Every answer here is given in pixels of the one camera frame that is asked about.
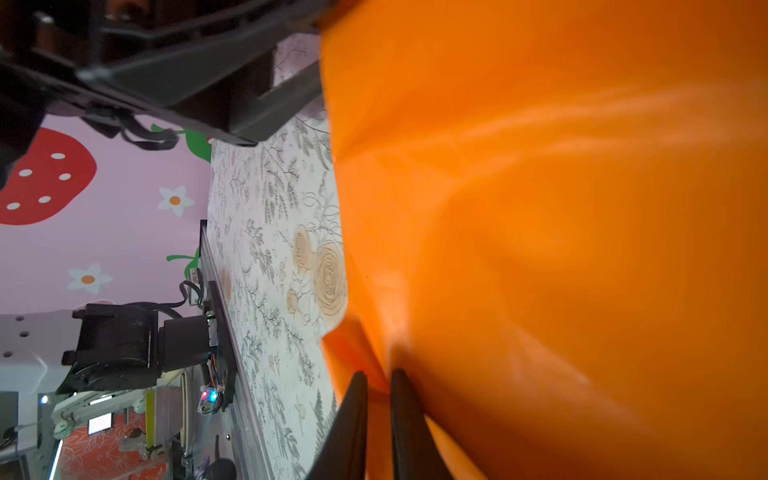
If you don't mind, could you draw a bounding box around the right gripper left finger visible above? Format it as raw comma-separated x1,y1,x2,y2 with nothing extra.
307,371,368,480

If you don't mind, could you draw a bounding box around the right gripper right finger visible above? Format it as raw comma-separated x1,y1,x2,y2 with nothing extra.
390,369,453,480

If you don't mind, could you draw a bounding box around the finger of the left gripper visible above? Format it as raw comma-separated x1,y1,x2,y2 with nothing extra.
1,1,333,146

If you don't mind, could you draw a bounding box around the orange wrapping paper sheet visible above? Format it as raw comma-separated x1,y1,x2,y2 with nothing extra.
321,1,767,479

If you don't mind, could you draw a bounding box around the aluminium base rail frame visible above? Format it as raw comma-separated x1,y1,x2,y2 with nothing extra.
195,220,274,479

